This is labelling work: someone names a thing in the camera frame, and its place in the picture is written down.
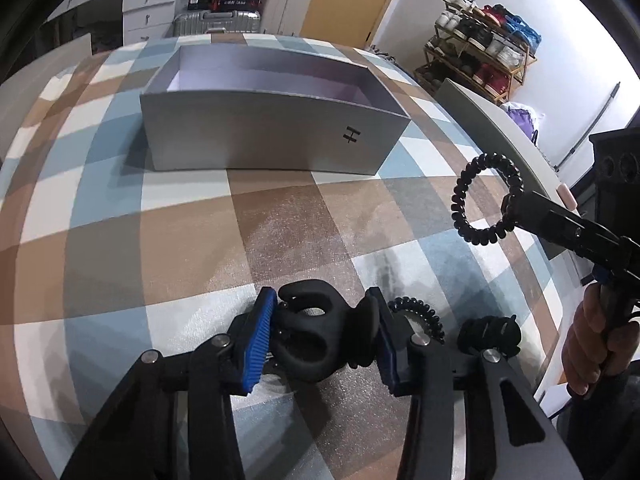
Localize black spiral hair tie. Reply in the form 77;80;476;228
449;150;525;247
387;296;446;345

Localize black claw hair clip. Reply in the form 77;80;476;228
270;280;380;384

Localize black bow hair accessory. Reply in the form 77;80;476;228
457;314;522;359

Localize person's right hand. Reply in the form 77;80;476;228
561;283;639;396

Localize purple bag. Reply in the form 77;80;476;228
500;101;546;145

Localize plaid bed sheet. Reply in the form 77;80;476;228
1;35;563;479

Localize wooden shoe rack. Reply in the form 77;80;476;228
413;0;542;105

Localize silver grey cardboard box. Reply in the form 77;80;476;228
140;44;410;176

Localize wooden door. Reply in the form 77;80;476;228
298;0;414;49

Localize silver aluminium suitcase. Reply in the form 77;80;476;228
172;11;262;37

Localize black red shoe box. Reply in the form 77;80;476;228
186;0;260;12

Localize grey bedside nightstand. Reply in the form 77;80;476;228
0;34;92;162

